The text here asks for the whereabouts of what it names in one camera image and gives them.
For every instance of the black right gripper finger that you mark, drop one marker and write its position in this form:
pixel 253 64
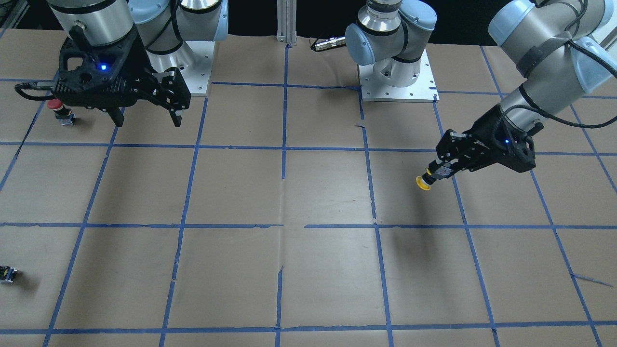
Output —
pixel 176 116
pixel 117 116

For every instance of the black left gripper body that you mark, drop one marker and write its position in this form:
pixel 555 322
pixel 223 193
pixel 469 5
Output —
pixel 488 128

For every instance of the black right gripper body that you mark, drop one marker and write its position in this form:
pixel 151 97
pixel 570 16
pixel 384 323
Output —
pixel 136 61

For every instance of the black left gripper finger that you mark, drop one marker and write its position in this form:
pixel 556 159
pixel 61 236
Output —
pixel 445 170

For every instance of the yellow push button switch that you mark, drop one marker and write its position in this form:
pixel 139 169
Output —
pixel 428 178

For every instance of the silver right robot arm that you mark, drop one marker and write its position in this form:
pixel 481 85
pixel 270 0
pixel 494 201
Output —
pixel 163 26

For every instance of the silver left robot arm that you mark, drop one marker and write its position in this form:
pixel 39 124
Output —
pixel 548 41

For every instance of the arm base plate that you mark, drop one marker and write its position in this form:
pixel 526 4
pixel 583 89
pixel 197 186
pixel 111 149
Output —
pixel 394 81
pixel 198 70

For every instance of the red push button switch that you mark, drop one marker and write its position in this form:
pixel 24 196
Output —
pixel 63 114

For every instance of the aluminium frame post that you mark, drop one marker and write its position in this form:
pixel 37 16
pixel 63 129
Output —
pixel 286 21

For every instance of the green push button switch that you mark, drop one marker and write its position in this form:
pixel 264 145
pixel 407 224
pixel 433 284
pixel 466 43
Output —
pixel 8 274

